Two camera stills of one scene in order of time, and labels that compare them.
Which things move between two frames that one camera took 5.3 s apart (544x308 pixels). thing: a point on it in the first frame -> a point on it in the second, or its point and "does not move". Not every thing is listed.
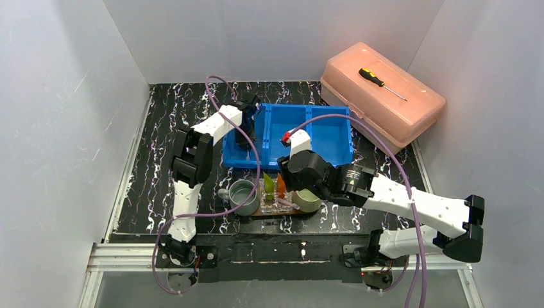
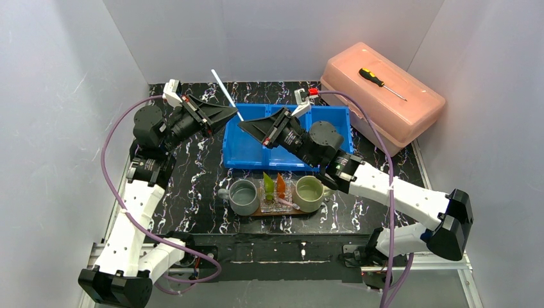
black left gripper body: [246, 129] -> [197, 115]
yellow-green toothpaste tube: [269, 187] does not move
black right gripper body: [285, 171] -> [275, 129]
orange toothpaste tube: [281, 187] does not move
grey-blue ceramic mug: [238, 192] does not move
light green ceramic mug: [306, 201] does not move
